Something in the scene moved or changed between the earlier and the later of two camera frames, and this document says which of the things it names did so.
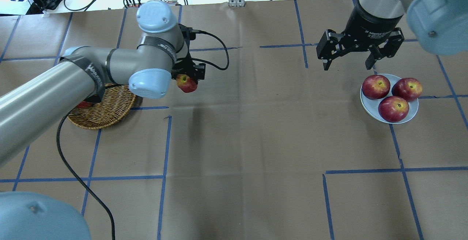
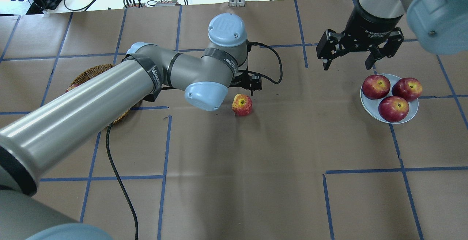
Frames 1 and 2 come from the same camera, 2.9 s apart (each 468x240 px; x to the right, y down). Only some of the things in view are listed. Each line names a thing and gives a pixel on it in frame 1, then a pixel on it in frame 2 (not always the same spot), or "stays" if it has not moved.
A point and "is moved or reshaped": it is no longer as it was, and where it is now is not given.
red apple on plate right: (409, 88) stays
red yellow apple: (187, 84) is moved or reshaped
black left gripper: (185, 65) → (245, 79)
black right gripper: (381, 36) stays
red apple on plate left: (376, 87) stays
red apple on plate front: (393, 109) stays
